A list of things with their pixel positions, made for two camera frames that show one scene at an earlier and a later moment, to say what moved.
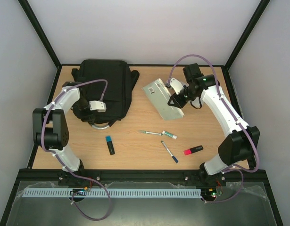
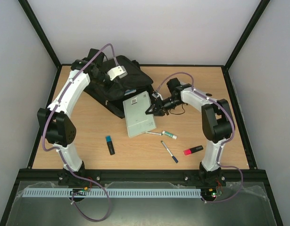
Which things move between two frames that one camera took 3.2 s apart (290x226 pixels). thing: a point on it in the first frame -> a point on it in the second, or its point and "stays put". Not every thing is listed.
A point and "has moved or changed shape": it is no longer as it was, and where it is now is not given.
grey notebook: (158, 92) -> (137, 121)
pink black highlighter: (193, 150) stays put
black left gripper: (86, 117) -> (112, 85)
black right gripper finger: (179, 100) -> (152, 110)
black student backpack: (121, 81) has moved or changed shape
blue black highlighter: (110, 145) stays put
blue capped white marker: (173, 157) stays put
